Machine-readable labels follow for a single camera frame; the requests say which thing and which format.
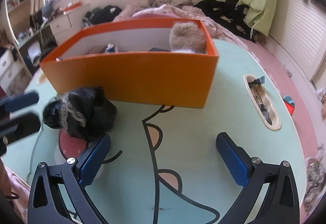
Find black lace cloth bundle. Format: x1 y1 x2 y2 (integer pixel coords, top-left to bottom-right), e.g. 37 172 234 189
42 87 118 142

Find orange cardboard box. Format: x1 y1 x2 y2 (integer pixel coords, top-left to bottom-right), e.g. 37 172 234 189
39 17 219 109

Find pink floral blanket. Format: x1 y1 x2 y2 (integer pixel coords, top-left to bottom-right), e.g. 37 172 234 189
113 1 255 41

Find white slatted wall panel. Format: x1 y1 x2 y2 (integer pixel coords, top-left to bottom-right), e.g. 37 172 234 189
275 0 326 82

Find person's left forearm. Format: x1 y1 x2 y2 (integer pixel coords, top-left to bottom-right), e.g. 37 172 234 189
0 156 12 198

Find flat orange box lid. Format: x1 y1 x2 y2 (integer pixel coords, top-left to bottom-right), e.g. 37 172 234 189
62 1 82 12

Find grey fur throw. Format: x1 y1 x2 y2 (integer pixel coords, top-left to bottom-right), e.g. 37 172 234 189
303 146 326 214

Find small blue toy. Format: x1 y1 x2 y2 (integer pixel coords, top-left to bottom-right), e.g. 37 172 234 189
104 43 119 53

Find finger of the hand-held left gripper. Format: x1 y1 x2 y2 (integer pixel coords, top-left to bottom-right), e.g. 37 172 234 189
0 92 40 113
0 112 42 145

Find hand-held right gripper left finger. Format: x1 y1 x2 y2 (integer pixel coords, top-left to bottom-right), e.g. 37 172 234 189
28 134 112 224

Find brown furry plush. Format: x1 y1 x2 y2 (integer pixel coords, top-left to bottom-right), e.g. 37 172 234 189
169 22 207 54

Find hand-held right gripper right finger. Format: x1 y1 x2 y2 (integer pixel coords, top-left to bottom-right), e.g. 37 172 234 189
216 132 300 224

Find beige clothes pile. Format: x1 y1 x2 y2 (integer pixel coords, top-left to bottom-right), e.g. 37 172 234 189
148 0 195 9

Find small black clothes pile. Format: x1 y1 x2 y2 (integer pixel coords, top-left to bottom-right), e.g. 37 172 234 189
84 5 123 24

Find white storage drawers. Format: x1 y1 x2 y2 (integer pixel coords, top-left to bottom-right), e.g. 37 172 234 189
0 49 26 92

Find white bookshelf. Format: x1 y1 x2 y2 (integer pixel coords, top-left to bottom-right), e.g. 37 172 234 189
4 0 32 44

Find cluttered side desk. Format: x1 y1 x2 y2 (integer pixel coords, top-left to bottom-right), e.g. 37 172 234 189
17 18 55 46

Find candy wrappers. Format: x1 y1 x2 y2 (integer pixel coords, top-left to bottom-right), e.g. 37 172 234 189
248 76 274 125

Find white drawer cabinet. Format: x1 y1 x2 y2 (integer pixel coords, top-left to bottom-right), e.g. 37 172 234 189
50 5 91 45

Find white roll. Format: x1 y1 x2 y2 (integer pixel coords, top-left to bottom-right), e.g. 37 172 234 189
27 42 42 61

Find green cartoon desktop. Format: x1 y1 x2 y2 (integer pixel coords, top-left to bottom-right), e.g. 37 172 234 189
25 39 307 224

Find large black clothes pile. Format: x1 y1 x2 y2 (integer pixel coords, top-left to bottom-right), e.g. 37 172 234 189
195 0 256 42

